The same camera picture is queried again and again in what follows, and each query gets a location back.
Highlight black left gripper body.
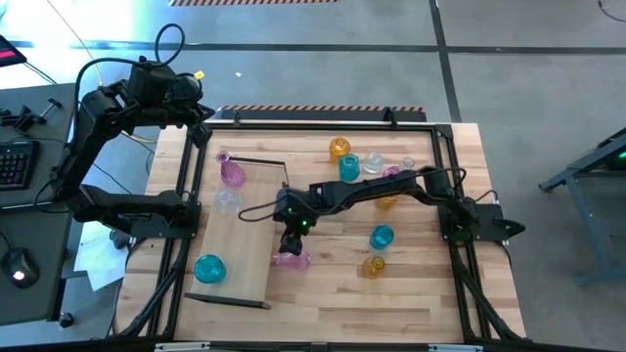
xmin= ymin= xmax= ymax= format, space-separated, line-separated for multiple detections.
xmin=169 ymin=71 xmax=206 ymax=121

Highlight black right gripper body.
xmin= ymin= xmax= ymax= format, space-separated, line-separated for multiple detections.
xmin=272 ymin=187 xmax=322 ymax=236

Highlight pink wavy-ribbed bulb vase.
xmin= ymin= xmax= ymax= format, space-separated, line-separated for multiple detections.
xmin=271 ymin=248 xmax=313 ymax=271

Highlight pink ribbed flared-neck vase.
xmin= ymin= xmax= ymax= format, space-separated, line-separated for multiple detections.
xmin=214 ymin=150 xmax=247 ymax=190

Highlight small clear square vase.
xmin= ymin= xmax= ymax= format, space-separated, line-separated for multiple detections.
xmin=213 ymin=189 xmax=244 ymax=216

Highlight teal faceted shouldered vase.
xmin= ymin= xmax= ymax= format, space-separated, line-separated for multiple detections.
xmin=337 ymin=154 xmax=362 ymax=183

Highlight teal embossed medallion vase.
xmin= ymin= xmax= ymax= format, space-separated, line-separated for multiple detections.
xmin=194 ymin=253 xmax=228 ymax=285

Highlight tall teal diamond-pattern vase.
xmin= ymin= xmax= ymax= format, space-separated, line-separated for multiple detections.
xmin=369 ymin=224 xmax=395 ymax=251

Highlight light wooden board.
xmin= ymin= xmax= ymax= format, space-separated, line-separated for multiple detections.
xmin=184 ymin=155 xmax=290 ymax=310

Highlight yellow hobnail vase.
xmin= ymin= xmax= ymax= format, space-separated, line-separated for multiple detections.
xmin=328 ymin=137 xmax=352 ymax=165

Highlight large yellow ribbed vase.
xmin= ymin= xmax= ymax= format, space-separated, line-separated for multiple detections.
xmin=361 ymin=254 xmax=386 ymax=280

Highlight clear ribbed square bottle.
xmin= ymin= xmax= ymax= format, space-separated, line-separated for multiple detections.
xmin=362 ymin=151 xmax=386 ymax=175

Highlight black mat with hazard stripe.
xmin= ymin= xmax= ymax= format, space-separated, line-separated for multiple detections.
xmin=216 ymin=104 xmax=427 ymax=123

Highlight grey side desk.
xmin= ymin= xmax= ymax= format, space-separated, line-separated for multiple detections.
xmin=0 ymin=82 xmax=81 ymax=328

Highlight white paper sheets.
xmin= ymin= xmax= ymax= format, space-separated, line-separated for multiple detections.
xmin=72 ymin=220 xmax=129 ymax=293

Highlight black desk clamp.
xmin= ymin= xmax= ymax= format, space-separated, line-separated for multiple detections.
xmin=0 ymin=96 xmax=64 ymax=134

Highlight device with red screen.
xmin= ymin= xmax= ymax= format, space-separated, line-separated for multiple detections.
xmin=0 ymin=33 xmax=28 ymax=68

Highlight black keyboard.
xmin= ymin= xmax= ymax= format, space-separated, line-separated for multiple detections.
xmin=0 ymin=140 xmax=42 ymax=192

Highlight black computer mouse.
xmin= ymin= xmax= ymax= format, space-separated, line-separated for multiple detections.
xmin=1 ymin=246 xmax=40 ymax=289

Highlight neighbouring dark table frame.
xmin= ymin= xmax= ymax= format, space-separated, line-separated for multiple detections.
xmin=537 ymin=126 xmax=626 ymax=287

